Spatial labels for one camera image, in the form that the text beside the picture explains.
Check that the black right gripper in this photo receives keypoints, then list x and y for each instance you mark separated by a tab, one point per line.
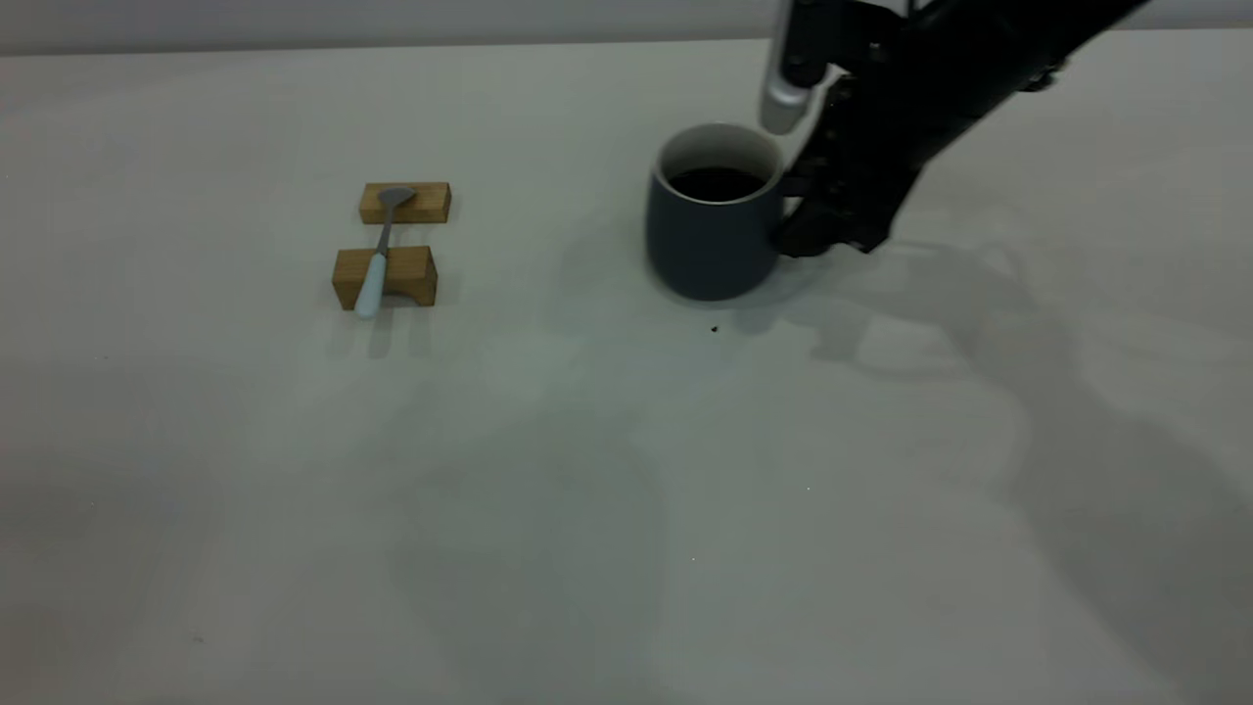
881	147

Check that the dark grey coffee mug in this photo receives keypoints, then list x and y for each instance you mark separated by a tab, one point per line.
705	250

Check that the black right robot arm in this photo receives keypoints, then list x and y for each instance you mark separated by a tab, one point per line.
1028	29

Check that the small wooden block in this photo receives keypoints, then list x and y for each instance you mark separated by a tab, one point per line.
431	204

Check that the notched wooden block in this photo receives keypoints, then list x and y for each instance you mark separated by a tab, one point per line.
411	274

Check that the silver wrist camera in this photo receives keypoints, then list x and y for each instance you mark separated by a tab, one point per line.
786	93

